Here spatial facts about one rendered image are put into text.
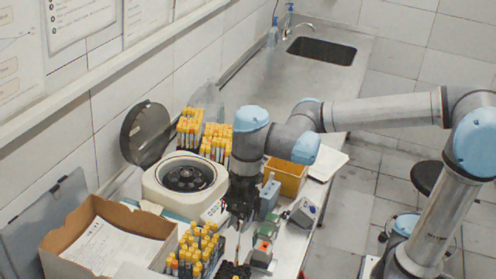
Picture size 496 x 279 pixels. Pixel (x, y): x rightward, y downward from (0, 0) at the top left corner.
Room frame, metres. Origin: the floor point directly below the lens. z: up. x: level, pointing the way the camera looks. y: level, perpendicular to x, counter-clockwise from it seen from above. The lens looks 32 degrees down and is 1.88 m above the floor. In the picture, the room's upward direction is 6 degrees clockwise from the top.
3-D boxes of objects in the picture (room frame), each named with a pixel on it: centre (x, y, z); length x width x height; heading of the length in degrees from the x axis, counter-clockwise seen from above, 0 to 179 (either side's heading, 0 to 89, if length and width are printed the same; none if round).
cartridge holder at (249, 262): (0.94, -0.08, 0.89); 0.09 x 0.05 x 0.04; 74
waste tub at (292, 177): (1.33, -0.16, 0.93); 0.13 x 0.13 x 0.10; 70
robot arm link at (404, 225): (0.88, -0.46, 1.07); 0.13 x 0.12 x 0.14; 164
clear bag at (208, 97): (1.71, 0.19, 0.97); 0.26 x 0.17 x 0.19; 179
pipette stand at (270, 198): (1.17, -0.09, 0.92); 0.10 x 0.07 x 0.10; 158
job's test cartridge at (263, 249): (0.94, -0.08, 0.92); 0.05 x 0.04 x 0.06; 74
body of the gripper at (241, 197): (0.87, 0.00, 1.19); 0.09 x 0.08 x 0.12; 165
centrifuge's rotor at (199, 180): (1.18, 0.18, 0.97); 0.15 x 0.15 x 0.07
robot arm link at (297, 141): (0.87, -0.11, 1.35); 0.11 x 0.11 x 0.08; 74
